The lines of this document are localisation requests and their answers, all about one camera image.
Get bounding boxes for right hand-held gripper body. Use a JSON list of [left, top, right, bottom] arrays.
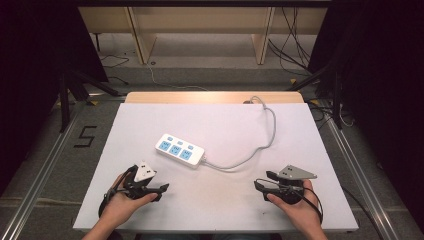
[[275, 164, 318, 205]]

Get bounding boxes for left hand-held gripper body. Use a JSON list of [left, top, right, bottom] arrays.
[[123, 160, 162, 201]]

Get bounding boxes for white power strip blue sockets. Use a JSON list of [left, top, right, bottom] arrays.
[[154, 133, 206, 170]]

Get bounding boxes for person's left hand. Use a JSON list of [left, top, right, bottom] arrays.
[[99, 173, 159, 230]]

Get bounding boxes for person's right hand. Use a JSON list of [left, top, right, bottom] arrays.
[[266, 179, 324, 233]]

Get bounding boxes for white table board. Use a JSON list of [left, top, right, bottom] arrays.
[[72, 102, 360, 234]]

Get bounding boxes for black metal stand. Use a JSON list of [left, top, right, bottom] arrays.
[[285, 63, 345, 130], [57, 69, 122, 134]]

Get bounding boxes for wooden table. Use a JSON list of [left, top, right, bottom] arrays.
[[124, 91, 305, 105]]

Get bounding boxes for dark curtain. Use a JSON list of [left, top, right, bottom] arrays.
[[307, 0, 424, 233], [0, 0, 110, 198]]

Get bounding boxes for grey-white power strip cable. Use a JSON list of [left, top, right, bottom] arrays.
[[201, 95, 278, 171]]

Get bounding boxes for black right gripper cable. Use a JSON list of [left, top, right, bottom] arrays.
[[255, 178, 379, 240]]

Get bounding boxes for aluminium floor rail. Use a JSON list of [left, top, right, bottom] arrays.
[[0, 111, 81, 240], [323, 116, 403, 240]]

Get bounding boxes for white floor cable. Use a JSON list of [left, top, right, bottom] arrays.
[[145, 62, 208, 92]]

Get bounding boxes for thin black floor cable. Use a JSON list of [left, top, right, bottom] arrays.
[[99, 53, 131, 86]]

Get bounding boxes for bundle of black floor cables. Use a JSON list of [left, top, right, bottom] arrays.
[[267, 6, 313, 74]]

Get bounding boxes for light wooden bench frame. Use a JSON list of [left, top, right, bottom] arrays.
[[77, 5, 330, 66]]

